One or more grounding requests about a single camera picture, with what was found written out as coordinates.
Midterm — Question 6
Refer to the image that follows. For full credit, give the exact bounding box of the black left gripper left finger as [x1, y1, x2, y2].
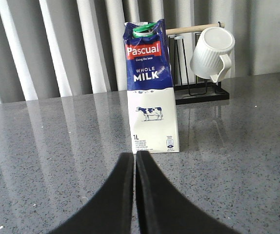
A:
[50, 153, 134, 234]

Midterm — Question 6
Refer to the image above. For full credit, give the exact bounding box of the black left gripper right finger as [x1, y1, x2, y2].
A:
[136, 151, 236, 234]

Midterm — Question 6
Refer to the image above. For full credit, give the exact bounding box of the blue white milk carton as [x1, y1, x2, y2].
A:
[123, 19, 180, 153]

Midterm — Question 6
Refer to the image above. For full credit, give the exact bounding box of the white ribbed hanging mug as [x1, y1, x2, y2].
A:
[190, 27, 235, 83]

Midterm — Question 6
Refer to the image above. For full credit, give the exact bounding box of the grey white curtain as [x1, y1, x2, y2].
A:
[0, 0, 280, 104]

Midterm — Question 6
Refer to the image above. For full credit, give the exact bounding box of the black wire mug rack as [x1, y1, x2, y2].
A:
[166, 22, 229, 105]

